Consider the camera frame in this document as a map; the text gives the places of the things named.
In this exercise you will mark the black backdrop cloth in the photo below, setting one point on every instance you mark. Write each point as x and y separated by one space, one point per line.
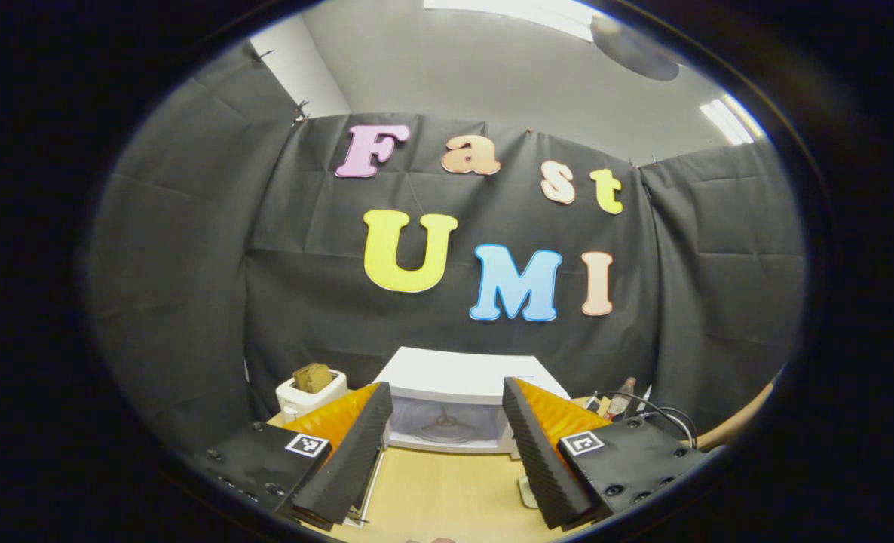
326 302

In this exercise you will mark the pale green rectangular plate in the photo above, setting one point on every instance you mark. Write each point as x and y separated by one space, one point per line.
526 494

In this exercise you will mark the white microwave oven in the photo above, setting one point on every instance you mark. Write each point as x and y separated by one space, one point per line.
454 369

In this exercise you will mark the brown bread slice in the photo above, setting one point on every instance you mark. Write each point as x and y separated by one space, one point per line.
313 377

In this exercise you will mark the long ceiling light panel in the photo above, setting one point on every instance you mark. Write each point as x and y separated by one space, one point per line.
522 11

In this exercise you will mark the white toaster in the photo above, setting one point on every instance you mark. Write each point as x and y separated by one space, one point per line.
296 403

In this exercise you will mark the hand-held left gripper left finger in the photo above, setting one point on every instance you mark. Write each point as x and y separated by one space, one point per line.
353 460

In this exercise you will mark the clear plastic bottle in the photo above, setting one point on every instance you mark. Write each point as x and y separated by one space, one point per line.
622 400

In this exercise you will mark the small ceiling light panel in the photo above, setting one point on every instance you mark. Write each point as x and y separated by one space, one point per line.
732 121

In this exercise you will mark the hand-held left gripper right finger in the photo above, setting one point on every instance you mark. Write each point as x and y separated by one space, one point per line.
541 464

